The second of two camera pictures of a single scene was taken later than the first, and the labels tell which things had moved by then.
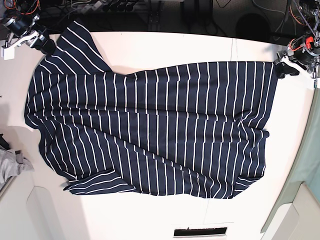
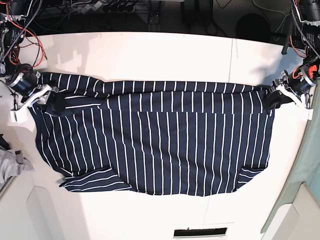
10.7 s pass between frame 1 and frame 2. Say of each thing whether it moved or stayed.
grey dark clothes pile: stayed
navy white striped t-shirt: moved
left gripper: moved
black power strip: stayed
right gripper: moved
